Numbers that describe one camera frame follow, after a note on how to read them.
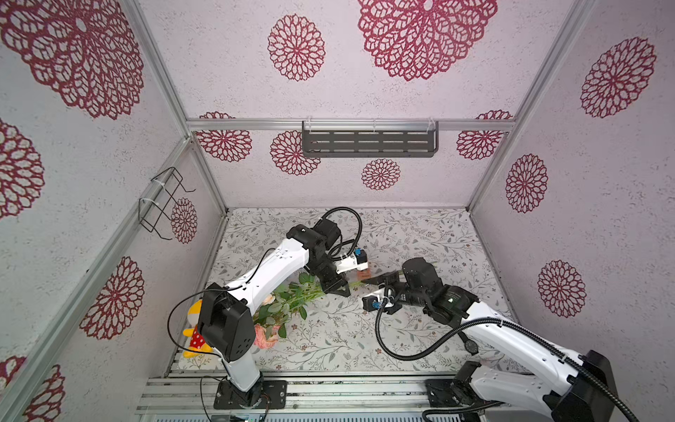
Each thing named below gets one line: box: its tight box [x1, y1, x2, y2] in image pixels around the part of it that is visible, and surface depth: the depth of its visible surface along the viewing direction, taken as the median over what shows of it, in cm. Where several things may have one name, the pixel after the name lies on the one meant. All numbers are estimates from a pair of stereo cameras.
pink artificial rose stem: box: [253, 323, 281, 350], surface depth 66 cm
